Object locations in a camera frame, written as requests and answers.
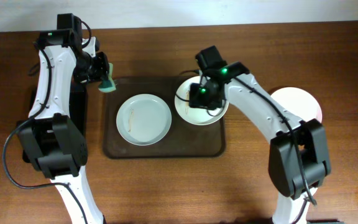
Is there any green and yellow sponge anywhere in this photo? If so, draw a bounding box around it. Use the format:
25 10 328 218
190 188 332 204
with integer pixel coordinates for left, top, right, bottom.
98 63 116 93

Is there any pale blue plate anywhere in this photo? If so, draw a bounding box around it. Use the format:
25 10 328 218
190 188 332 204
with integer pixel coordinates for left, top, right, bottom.
116 94 172 146

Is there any pink plate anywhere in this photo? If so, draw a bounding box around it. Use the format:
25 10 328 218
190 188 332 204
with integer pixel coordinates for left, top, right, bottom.
271 87 323 123

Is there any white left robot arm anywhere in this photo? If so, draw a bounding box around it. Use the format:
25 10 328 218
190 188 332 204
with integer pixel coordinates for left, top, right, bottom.
15 28 115 223

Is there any large brown tray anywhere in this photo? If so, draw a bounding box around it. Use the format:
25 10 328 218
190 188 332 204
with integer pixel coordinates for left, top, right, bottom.
103 76 226 159

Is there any small black tray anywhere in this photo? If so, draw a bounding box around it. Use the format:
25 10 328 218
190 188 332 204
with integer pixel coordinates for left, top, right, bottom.
22 83 88 164

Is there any pale green plate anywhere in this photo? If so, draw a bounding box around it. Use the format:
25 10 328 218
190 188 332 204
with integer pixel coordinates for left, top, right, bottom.
174 76 229 126

